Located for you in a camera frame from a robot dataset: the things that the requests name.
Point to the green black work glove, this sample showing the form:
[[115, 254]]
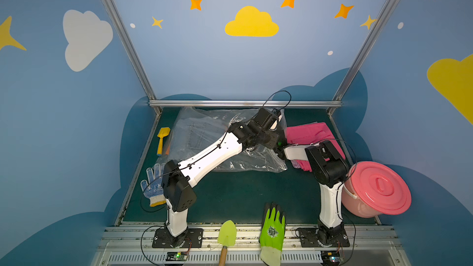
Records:
[[272, 234]]

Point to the light blue jeans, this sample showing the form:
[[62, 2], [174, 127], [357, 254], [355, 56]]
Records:
[[196, 134]]

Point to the right controller board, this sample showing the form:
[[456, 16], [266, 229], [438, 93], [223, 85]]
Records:
[[331, 258]]

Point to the pink trousers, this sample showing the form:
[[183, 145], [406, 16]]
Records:
[[311, 134]]

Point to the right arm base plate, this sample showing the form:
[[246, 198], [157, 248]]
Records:
[[322, 237]]

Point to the yellow toy shovel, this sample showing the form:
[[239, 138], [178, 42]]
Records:
[[163, 132]]

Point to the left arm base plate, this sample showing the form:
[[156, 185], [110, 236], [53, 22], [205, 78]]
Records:
[[190, 238]]

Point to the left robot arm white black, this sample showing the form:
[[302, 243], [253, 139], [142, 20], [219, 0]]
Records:
[[180, 178]]

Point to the green garden trowel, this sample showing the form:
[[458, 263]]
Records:
[[226, 238]]

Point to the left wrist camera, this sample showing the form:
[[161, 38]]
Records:
[[268, 119]]

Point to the aluminium frame rail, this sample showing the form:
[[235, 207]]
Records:
[[244, 104]]

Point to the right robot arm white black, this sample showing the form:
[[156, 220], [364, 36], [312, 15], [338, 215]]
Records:
[[330, 171]]

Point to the blue dotted white glove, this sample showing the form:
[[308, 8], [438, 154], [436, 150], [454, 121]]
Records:
[[152, 186]]

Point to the left controller board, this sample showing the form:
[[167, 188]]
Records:
[[176, 257]]

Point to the pink bucket with lid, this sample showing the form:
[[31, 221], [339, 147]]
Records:
[[374, 189]]

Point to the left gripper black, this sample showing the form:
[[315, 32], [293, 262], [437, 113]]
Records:
[[275, 145]]

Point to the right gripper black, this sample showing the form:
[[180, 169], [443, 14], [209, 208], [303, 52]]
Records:
[[280, 151]]

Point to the controller board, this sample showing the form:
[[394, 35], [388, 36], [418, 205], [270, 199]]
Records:
[[176, 257], [331, 258]]

